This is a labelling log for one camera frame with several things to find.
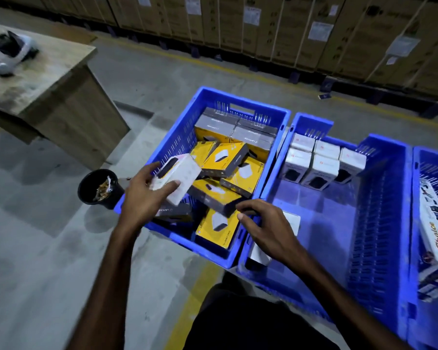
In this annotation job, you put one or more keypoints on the crumpled waste wrappers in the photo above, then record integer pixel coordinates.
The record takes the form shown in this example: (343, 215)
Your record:
(103, 189)

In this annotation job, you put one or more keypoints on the small card on floor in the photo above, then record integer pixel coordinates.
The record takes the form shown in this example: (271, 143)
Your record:
(325, 96)

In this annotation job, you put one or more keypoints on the blue plastic crate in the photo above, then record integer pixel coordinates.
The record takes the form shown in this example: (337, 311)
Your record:
(332, 229)
(182, 134)
(414, 287)

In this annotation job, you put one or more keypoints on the person's right thumb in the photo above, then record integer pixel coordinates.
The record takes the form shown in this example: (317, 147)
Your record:
(249, 222)

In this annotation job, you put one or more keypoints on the row of large cardboard cartons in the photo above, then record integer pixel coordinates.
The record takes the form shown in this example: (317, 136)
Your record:
(277, 29)

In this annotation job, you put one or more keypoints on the white product box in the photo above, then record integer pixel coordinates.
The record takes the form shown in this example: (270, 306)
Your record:
(295, 163)
(323, 173)
(352, 162)
(326, 149)
(180, 171)
(302, 142)
(292, 220)

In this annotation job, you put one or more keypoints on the person's left thumb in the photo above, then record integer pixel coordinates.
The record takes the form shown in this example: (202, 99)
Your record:
(166, 188)

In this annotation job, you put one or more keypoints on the person's left forearm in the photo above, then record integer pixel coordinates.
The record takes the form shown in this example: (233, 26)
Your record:
(106, 287)

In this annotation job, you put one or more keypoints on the person's right hand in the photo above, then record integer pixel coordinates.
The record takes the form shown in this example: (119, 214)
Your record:
(273, 233)

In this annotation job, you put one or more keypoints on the pile of yellow grey boxes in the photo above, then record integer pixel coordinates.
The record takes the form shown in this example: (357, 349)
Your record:
(226, 160)

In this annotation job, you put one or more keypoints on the person's right forearm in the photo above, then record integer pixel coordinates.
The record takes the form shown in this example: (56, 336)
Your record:
(343, 309)

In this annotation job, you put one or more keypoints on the person's black trousers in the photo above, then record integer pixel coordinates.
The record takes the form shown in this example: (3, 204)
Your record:
(255, 320)

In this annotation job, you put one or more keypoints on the white grey headset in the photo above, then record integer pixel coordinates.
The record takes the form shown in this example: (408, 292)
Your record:
(9, 52)

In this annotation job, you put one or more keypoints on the black waste bucket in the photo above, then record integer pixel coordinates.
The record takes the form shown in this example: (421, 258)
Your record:
(85, 196)

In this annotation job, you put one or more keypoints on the person's left hand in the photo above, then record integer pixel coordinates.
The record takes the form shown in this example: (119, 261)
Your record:
(137, 204)

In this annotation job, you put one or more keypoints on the wooden desk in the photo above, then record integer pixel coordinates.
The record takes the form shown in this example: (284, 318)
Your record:
(58, 98)

